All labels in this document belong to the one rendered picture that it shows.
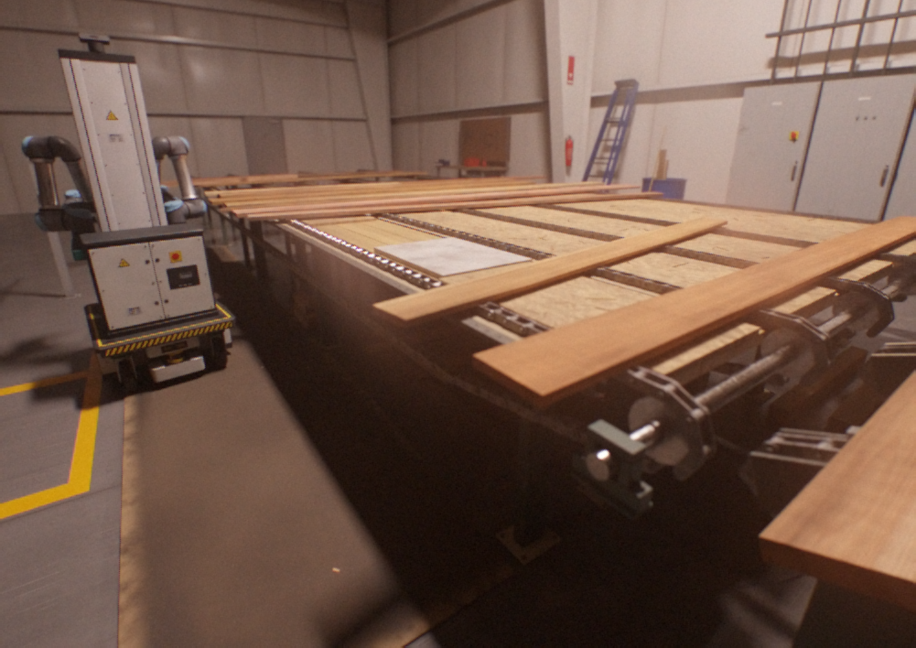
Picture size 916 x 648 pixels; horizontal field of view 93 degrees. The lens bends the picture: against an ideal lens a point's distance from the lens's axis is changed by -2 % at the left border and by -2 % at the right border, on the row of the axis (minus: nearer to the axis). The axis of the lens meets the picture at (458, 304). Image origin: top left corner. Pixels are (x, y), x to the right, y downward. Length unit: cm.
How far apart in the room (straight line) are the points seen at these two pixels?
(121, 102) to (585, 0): 729
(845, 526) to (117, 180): 331
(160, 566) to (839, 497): 180
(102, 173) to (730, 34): 718
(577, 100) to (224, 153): 903
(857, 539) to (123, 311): 294
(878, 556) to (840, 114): 608
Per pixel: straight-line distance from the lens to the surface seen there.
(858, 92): 649
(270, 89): 1404
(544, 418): 123
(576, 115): 874
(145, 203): 333
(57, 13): 1387
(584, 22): 896
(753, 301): 152
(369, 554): 173
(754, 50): 762
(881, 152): 639
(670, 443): 102
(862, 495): 68
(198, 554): 191
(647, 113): 829
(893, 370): 142
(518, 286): 145
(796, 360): 155
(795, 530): 61
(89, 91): 332
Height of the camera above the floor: 129
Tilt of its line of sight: 19 degrees down
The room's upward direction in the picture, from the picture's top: straight up
